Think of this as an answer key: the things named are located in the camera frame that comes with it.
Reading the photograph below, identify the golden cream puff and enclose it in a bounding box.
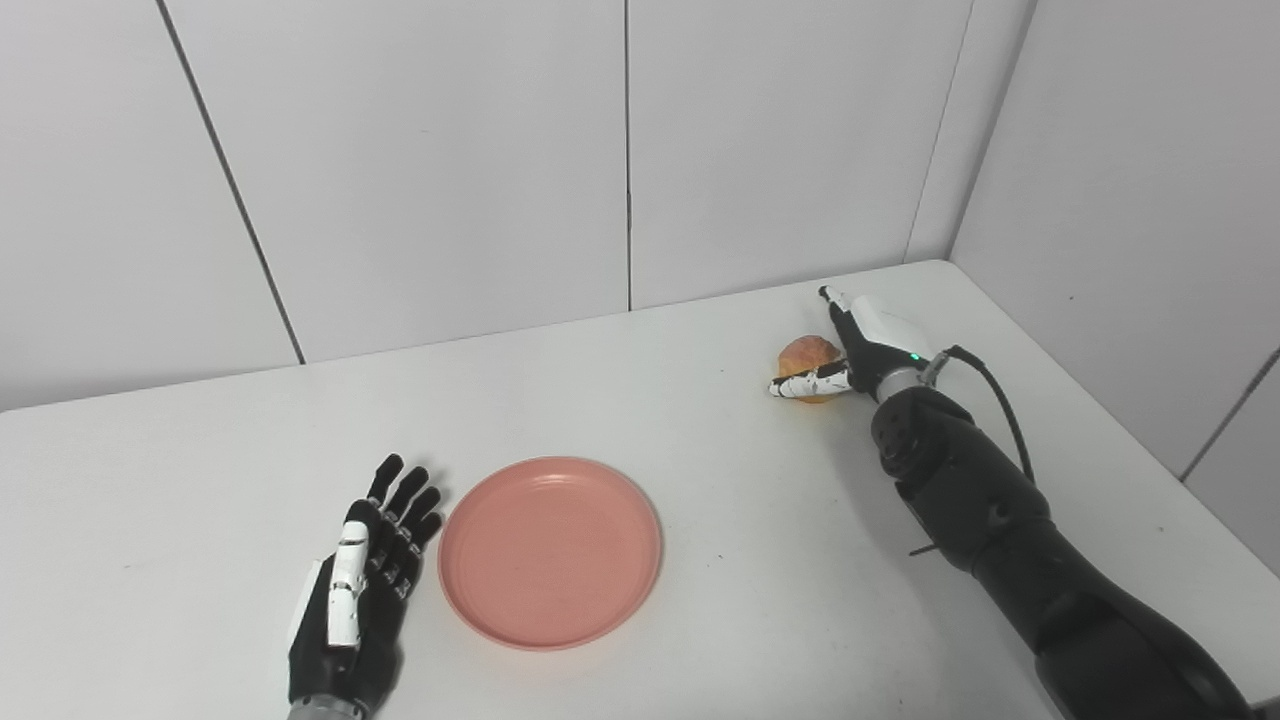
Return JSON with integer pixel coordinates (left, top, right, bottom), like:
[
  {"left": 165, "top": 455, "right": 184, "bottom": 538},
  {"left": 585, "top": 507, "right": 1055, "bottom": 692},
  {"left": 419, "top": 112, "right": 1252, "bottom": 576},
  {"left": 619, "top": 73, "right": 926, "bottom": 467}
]
[{"left": 777, "top": 336, "right": 847, "bottom": 404}]

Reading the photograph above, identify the pink round plate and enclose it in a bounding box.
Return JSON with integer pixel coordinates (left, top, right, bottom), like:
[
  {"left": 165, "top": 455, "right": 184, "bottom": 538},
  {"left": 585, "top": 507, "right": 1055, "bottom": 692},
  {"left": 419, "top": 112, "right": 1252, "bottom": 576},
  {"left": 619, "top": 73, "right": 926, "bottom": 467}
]
[{"left": 438, "top": 457, "right": 663, "bottom": 652}]

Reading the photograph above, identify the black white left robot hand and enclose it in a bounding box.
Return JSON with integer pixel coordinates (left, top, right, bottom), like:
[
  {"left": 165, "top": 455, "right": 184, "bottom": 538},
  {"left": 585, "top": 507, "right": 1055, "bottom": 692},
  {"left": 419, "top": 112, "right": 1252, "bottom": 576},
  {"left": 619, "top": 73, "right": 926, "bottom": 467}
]
[{"left": 287, "top": 454, "right": 444, "bottom": 713}]

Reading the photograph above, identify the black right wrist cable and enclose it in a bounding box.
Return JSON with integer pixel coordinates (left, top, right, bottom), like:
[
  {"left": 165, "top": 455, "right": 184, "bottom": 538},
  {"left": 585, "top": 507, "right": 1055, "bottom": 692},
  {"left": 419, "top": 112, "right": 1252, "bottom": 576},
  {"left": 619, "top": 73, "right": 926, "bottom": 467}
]
[{"left": 922, "top": 345, "right": 1037, "bottom": 486}]

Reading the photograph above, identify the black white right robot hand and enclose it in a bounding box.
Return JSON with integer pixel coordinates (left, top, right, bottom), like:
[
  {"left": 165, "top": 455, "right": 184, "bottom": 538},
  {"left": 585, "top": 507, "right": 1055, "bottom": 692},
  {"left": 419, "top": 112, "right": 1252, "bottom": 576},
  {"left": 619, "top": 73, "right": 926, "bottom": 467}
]
[{"left": 768, "top": 286, "right": 936, "bottom": 401}]

